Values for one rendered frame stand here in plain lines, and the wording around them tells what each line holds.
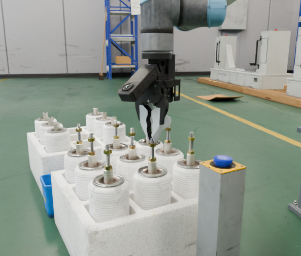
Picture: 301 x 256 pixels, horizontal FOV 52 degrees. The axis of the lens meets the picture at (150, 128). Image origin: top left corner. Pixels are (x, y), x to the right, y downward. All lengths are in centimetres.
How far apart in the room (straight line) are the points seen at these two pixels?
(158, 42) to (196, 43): 693
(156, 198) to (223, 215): 18
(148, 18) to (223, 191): 40
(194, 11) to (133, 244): 54
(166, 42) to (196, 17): 9
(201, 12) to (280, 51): 360
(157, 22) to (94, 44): 646
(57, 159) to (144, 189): 52
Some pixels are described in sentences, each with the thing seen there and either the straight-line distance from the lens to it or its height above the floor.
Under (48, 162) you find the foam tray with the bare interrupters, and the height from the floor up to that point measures 15.
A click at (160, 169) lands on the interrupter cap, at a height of 25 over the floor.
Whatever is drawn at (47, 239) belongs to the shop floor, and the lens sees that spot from 104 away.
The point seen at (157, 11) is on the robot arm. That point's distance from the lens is 72.
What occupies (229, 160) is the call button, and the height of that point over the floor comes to 33.
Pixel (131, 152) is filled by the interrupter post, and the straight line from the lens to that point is 88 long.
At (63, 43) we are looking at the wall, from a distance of 716.
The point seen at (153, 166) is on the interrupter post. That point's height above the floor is 27.
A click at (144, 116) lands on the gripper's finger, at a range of 76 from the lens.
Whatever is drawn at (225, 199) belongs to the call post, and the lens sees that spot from 67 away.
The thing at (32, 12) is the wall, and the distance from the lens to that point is 725.
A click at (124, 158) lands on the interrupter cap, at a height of 25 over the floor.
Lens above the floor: 55
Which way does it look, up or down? 14 degrees down
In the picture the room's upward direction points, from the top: straight up
